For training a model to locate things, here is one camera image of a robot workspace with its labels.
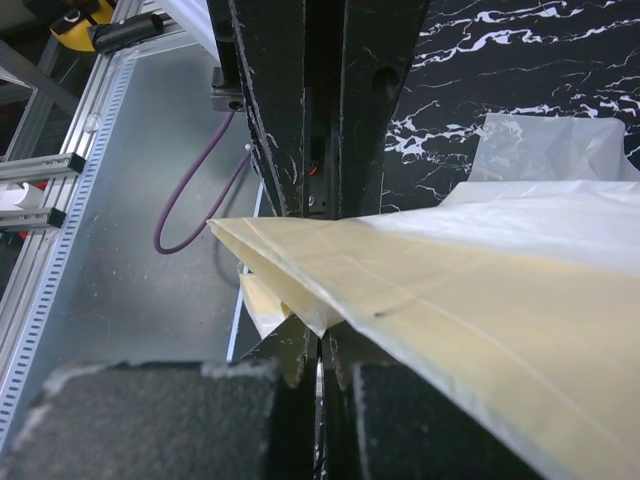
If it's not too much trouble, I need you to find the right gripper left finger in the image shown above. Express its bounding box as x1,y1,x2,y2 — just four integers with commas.
1,327,318,479

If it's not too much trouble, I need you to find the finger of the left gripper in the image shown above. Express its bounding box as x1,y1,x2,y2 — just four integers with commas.
339,1,429,218
207,1,305,217

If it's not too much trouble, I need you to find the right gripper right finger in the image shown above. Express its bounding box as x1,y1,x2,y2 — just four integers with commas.
322,324,538,479

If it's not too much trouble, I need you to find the cream translucent trash bag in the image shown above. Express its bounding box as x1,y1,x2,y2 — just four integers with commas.
209,114,639,479

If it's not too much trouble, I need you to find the yellow black object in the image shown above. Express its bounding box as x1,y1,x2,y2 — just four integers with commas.
49,0,117,53

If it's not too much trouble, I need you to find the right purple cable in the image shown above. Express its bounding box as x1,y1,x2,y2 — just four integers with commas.
153,112,251,255

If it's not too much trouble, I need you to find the perforated cable duct strip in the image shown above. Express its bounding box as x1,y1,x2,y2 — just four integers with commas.
1,53,135,436

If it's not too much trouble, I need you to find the aluminium frame rail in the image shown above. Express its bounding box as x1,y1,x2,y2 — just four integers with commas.
0,0,176,236

